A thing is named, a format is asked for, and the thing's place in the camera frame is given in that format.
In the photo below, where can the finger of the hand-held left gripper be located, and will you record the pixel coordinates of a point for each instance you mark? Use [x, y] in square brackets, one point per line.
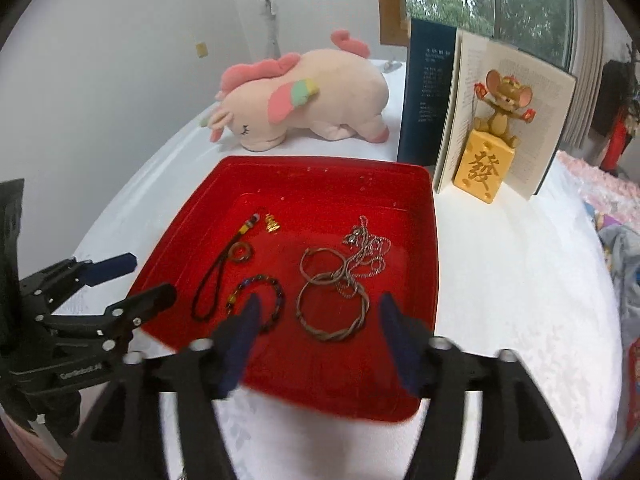
[145, 302]
[112, 266]

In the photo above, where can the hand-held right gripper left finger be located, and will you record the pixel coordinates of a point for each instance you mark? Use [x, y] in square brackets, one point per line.
[240, 350]

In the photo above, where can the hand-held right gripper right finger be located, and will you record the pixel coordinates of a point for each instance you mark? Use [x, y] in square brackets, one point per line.
[402, 350]

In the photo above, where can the large red tin box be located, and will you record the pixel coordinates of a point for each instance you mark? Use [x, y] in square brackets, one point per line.
[310, 370]

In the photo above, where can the twisted silver bangle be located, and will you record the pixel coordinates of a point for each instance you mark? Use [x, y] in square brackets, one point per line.
[330, 336]

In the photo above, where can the thin silver bangle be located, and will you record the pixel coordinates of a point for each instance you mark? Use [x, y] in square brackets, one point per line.
[306, 255]

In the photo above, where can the mouse figurine on yellow block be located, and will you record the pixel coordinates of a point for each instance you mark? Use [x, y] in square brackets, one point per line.
[485, 165]

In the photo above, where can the grey cloth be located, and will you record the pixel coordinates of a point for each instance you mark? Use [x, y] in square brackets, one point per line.
[622, 255]

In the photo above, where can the pink quilt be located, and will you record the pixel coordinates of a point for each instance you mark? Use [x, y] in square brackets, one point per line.
[590, 180]

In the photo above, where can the open book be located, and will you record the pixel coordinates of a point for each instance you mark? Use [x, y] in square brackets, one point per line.
[540, 130]

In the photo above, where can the pink plush toy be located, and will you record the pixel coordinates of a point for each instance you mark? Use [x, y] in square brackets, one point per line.
[325, 100]

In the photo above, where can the coat rack with clothes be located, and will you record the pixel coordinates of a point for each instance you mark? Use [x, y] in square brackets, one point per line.
[620, 120]

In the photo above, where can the beige curtain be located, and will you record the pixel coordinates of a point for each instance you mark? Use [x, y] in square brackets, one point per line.
[587, 85]

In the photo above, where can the yellow wall switch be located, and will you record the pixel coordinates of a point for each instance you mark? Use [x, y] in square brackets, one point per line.
[201, 49]

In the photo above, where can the metal wall hook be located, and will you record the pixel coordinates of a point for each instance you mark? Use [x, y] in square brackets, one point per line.
[270, 15]

